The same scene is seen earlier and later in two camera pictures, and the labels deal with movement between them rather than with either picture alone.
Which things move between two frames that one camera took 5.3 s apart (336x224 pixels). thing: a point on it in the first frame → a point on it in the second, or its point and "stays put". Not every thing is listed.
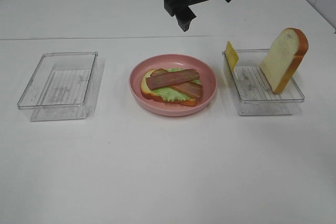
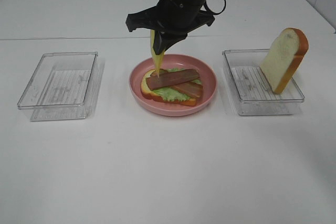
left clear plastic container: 64,86 stays put
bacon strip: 193,88 → 172,77
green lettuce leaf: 171,94 → 148,94
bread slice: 148,93 stays put
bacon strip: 161,78 stays put
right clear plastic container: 253,94 stays put
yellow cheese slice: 232,54 → 157,59
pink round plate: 207,75 stays put
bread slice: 284,57 stays put
